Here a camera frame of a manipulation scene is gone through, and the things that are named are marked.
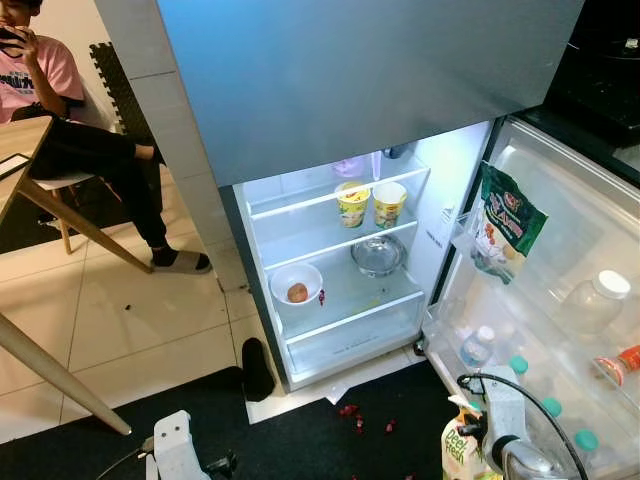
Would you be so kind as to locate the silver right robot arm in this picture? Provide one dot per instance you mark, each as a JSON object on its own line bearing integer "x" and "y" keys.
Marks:
{"x": 530, "y": 462}

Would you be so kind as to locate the white fridge door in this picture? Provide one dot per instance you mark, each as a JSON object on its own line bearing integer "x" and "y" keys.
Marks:
{"x": 590, "y": 215}

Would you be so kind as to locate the grey fridge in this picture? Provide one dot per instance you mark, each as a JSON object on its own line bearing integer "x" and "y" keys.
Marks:
{"x": 350, "y": 70}

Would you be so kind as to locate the clear bottle white cap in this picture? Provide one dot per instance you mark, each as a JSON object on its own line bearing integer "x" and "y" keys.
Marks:
{"x": 598, "y": 300}

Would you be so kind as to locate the small orange label bottle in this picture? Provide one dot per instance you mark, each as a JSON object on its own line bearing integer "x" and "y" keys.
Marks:
{"x": 620, "y": 365}

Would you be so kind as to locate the green chicken stock pouch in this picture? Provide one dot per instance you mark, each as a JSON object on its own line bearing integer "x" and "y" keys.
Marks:
{"x": 512, "y": 215}

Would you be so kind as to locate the black cooktop counter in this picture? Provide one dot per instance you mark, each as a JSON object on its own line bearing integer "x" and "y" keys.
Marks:
{"x": 610, "y": 60}

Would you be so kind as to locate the small blue label water bottle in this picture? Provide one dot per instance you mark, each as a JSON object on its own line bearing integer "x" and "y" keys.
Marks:
{"x": 478, "y": 348}

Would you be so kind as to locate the open yellow noodle cup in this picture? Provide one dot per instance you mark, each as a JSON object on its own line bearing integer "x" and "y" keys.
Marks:
{"x": 389, "y": 207}

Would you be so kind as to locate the dark grey mug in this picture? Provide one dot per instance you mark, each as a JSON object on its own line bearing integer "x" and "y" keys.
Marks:
{"x": 397, "y": 152}

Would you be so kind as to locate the steel bowl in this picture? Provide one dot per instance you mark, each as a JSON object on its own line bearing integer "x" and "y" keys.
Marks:
{"x": 379, "y": 255}

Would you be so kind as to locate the purple measuring jug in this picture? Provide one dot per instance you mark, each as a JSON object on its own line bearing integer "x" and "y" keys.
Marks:
{"x": 350, "y": 168}

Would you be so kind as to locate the clear vegetable drawer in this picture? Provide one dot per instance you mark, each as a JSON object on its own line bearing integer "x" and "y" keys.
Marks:
{"x": 350, "y": 345}

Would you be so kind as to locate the red apple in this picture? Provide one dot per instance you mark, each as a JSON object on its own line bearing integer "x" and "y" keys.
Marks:
{"x": 297, "y": 293}

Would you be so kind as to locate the small white bowl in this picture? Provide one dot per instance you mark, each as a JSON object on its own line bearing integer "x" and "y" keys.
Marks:
{"x": 280, "y": 275}

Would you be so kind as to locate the black slipper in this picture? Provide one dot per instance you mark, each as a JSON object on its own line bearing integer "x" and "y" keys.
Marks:
{"x": 258, "y": 370}

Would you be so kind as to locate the person in pink shirt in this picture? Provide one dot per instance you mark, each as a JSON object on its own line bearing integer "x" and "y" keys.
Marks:
{"x": 90, "y": 150}

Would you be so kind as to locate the black foam wall panel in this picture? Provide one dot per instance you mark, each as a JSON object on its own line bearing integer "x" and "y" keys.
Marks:
{"x": 115, "y": 90}

